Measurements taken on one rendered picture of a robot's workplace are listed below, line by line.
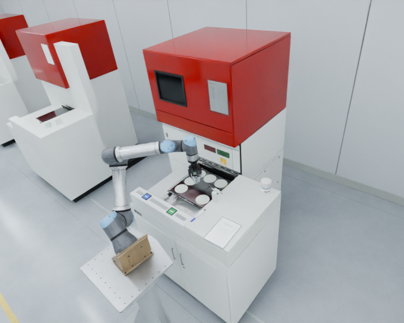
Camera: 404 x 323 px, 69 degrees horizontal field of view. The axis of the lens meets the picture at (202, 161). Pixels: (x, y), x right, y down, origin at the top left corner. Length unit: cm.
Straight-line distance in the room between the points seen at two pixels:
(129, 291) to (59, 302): 131
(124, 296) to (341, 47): 270
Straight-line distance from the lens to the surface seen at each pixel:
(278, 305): 268
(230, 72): 182
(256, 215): 192
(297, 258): 295
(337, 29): 314
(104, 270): 202
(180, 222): 193
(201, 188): 224
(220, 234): 181
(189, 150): 179
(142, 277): 191
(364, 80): 318
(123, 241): 184
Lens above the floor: 235
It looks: 35 degrees down
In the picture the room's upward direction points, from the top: 7 degrees counter-clockwise
